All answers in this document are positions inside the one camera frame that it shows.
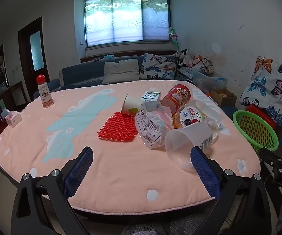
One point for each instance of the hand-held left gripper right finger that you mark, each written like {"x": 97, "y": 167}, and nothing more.
{"x": 203, "y": 169}

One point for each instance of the dark wooden door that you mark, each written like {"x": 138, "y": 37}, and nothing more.
{"x": 26, "y": 61}

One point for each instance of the beige pillow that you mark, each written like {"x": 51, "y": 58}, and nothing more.
{"x": 121, "y": 71}

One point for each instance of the colourful pinwheel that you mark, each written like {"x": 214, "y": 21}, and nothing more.
{"x": 173, "y": 35}

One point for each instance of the large butterfly print pillow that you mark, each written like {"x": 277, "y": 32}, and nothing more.
{"x": 275, "y": 88}

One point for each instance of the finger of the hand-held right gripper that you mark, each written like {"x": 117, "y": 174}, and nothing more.
{"x": 269, "y": 155}

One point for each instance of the green plastic basket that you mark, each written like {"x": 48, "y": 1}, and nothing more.
{"x": 265, "y": 137}

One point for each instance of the small dark box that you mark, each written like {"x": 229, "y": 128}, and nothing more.
{"x": 95, "y": 59}

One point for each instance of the white paper cup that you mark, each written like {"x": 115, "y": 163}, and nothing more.
{"x": 131, "y": 104}

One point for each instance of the cardboard box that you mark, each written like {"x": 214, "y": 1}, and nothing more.
{"x": 224, "y": 98}

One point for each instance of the window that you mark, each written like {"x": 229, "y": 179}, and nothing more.
{"x": 126, "y": 19}

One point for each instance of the blue sofa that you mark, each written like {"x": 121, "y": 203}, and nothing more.
{"x": 82, "y": 72}

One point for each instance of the pink printed blanket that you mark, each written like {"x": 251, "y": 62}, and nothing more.
{"x": 106, "y": 171}

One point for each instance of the white bottle with red cap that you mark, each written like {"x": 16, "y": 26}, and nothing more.
{"x": 45, "y": 95}

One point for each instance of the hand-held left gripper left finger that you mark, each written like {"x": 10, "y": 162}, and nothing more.
{"x": 81, "y": 169}

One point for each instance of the clear plastic bag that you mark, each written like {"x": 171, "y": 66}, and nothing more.
{"x": 147, "y": 127}

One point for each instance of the green white milk carton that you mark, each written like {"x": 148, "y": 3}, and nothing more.
{"x": 150, "y": 96}

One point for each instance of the red foam fruit net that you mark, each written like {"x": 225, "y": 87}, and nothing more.
{"x": 116, "y": 127}

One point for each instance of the teal pack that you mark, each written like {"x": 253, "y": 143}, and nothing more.
{"x": 108, "y": 56}

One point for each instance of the small butterfly print pillow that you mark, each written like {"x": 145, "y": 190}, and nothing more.
{"x": 155, "y": 66}

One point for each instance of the clear plastic cup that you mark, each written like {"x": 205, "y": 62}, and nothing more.
{"x": 180, "y": 139}

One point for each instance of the yellow jelly cup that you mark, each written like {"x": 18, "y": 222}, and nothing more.
{"x": 188, "y": 117}

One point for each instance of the cow plush toy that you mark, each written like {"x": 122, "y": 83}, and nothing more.
{"x": 183, "y": 56}

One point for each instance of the red printed plastic cup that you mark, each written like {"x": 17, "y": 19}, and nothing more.
{"x": 177, "y": 98}

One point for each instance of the small pink tissue box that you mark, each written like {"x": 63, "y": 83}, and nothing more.
{"x": 14, "y": 119}

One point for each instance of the clear plastic storage box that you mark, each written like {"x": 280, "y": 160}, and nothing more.
{"x": 209, "y": 79}

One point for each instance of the white lace cloth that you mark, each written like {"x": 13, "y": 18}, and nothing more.
{"x": 185, "y": 73}

